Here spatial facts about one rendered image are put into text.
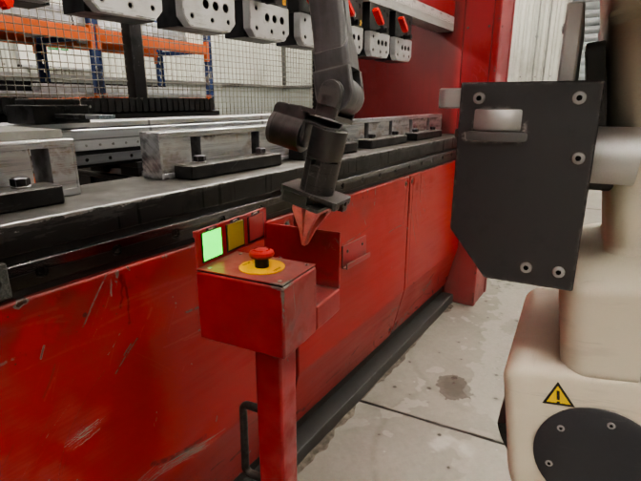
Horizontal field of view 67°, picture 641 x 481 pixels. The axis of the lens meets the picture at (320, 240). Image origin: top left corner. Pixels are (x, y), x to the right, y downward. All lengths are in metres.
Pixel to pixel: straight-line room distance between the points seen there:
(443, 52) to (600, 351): 2.15
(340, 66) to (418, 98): 1.82
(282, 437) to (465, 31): 2.02
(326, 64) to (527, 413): 0.53
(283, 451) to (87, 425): 0.34
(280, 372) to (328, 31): 0.55
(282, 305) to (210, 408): 0.47
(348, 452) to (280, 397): 0.75
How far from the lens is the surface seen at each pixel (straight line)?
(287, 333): 0.73
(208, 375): 1.08
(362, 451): 1.61
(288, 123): 0.78
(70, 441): 0.92
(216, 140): 1.14
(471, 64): 2.48
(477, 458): 1.65
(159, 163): 1.04
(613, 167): 0.42
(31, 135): 0.62
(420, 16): 2.13
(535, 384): 0.49
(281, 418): 0.91
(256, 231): 0.88
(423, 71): 2.55
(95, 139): 1.26
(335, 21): 0.78
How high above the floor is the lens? 1.03
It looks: 16 degrees down
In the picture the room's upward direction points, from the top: straight up
